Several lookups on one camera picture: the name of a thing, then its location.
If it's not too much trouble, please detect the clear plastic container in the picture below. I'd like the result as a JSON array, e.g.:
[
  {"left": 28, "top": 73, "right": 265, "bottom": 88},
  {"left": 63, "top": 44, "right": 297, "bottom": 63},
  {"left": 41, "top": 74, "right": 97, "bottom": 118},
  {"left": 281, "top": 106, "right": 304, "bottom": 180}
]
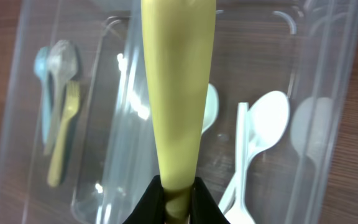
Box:
[
  {"left": 0, "top": 1, "right": 157, "bottom": 223},
  {"left": 70, "top": 0, "right": 358, "bottom": 224}
]

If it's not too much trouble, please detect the light blue plastic fork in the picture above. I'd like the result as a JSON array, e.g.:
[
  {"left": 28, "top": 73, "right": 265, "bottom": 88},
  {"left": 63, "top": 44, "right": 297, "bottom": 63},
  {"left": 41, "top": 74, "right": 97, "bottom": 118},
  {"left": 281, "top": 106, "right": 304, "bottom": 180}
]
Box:
[{"left": 34, "top": 47, "right": 52, "bottom": 144}]

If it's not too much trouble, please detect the left clear plastic container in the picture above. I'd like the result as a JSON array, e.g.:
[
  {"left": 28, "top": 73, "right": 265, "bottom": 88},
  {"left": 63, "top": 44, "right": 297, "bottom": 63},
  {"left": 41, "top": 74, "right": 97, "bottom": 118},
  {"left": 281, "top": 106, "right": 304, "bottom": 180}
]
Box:
[{"left": 0, "top": 1, "right": 157, "bottom": 223}]

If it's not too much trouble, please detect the yellow plastic spoon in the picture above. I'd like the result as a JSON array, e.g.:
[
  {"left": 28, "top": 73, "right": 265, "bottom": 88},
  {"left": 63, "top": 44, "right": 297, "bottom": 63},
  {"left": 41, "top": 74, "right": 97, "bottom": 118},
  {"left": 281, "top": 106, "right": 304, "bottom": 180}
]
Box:
[{"left": 141, "top": 0, "right": 216, "bottom": 223}]

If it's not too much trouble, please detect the right clear plastic container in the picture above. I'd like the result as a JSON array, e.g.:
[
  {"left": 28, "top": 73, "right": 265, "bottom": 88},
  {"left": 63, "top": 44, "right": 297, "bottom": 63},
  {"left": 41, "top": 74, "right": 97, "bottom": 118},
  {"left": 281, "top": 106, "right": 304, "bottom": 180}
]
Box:
[{"left": 70, "top": 0, "right": 358, "bottom": 224}]

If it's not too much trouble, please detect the white spoon diagonal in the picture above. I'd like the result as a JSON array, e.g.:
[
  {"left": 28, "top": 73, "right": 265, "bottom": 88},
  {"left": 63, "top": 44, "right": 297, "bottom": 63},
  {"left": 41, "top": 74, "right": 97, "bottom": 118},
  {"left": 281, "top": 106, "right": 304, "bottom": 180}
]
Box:
[{"left": 201, "top": 83, "right": 219, "bottom": 134}]

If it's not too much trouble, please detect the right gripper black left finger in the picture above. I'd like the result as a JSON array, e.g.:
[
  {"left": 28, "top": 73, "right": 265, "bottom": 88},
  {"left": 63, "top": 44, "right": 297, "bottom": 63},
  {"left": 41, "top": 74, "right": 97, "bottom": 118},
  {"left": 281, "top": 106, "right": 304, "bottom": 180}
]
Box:
[{"left": 123, "top": 175, "right": 165, "bottom": 224}]

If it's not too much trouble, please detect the yellow plastic fork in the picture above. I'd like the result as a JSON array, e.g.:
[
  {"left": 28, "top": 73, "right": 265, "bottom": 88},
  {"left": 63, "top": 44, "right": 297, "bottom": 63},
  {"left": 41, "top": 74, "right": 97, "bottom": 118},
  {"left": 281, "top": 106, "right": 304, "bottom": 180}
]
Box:
[{"left": 47, "top": 81, "right": 80, "bottom": 187}]

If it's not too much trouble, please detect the white spoon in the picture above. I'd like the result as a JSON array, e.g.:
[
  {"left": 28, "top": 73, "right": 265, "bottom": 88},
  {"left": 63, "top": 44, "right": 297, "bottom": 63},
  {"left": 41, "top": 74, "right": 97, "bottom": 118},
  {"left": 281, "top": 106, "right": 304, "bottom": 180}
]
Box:
[{"left": 218, "top": 91, "right": 290, "bottom": 214}]

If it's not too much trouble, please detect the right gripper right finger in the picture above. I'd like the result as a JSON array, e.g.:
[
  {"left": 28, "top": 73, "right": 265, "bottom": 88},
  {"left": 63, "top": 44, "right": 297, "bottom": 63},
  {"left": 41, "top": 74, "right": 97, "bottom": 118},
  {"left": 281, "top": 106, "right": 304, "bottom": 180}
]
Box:
[{"left": 190, "top": 177, "right": 229, "bottom": 224}]

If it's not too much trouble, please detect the clear plastic fork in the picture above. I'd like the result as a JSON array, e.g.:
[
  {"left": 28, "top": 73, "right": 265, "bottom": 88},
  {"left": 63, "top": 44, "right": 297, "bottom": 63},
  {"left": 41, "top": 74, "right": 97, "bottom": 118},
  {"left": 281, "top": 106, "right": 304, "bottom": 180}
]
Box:
[{"left": 44, "top": 40, "right": 78, "bottom": 156}]

